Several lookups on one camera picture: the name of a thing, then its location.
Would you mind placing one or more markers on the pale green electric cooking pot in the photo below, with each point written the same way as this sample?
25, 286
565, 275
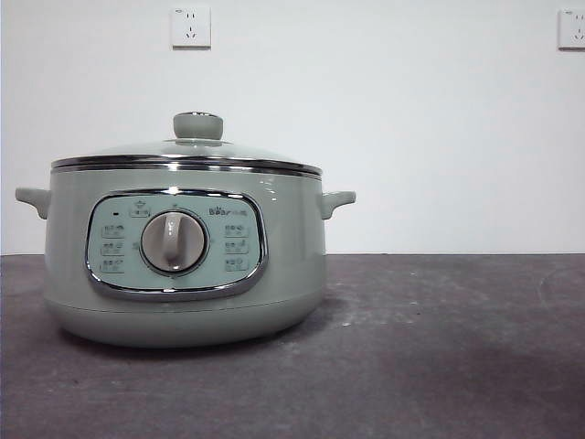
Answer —
183, 320

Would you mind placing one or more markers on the glass lid with green knob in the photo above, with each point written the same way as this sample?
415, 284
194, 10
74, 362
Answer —
197, 125

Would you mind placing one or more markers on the white wall socket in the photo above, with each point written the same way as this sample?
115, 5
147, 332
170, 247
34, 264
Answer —
573, 29
191, 27

